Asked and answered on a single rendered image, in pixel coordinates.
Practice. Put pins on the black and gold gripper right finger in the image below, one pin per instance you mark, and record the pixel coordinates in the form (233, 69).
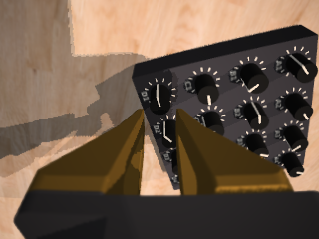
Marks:
(220, 165)

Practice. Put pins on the black knob box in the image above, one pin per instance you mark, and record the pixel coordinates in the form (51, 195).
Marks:
(258, 82)

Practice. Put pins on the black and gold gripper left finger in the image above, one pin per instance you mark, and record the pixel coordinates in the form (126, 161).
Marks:
(100, 164)

